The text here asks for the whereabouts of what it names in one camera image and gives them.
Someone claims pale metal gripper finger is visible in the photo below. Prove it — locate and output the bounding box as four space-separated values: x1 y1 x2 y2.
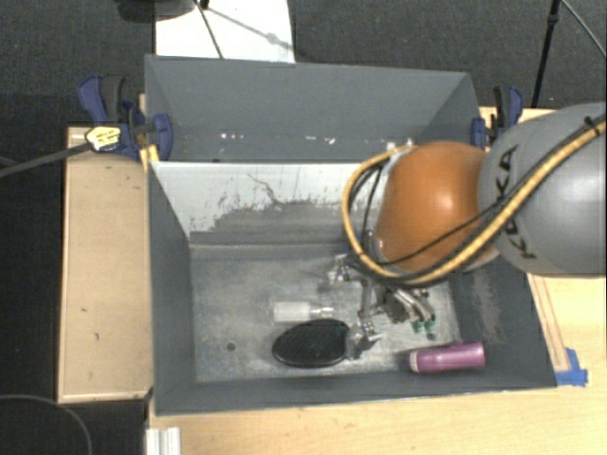
358 320 385 344
349 335 376 360

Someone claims black oval brush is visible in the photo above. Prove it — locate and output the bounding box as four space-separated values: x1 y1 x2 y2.
270 318 355 370

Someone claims clear glass bottle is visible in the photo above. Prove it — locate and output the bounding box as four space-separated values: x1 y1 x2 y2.
272 300 336 324

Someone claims purple cylinder tube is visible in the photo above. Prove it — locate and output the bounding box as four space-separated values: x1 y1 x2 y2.
408 340 487 375

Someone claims grey metal bin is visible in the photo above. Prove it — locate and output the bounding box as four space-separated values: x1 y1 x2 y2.
143 53 559 416

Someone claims pale wood flat board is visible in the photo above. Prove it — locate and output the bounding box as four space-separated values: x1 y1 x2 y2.
56 125 156 405

